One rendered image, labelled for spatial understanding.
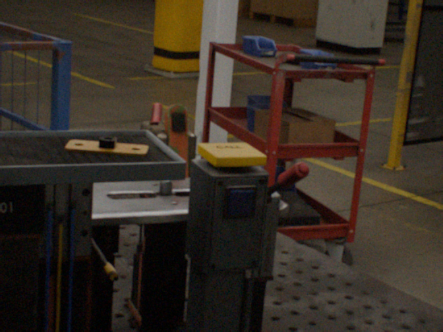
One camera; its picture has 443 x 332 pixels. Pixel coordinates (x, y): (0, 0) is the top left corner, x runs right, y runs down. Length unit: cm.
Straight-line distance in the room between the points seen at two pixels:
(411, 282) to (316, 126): 82
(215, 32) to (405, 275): 211
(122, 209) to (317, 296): 64
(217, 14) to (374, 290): 358
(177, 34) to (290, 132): 501
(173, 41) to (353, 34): 369
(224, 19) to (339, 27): 645
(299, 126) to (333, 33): 825
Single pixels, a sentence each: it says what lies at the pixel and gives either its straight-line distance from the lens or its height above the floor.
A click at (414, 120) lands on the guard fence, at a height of 31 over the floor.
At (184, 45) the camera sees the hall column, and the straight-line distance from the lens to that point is 839.
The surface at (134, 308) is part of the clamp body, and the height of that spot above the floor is 71.
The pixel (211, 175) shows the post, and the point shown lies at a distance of 89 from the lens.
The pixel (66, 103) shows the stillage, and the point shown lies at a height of 70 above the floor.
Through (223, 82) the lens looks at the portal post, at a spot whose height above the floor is 50.
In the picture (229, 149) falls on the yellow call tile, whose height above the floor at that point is 116.
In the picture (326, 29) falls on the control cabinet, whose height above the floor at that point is 26.
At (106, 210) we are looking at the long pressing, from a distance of 119.
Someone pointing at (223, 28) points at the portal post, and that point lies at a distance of 522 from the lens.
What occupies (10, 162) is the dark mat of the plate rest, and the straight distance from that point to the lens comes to 83.
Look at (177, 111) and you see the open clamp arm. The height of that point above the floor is 110.
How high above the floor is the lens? 139
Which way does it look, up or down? 15 degrees down
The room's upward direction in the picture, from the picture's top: 5 degrees clockwise
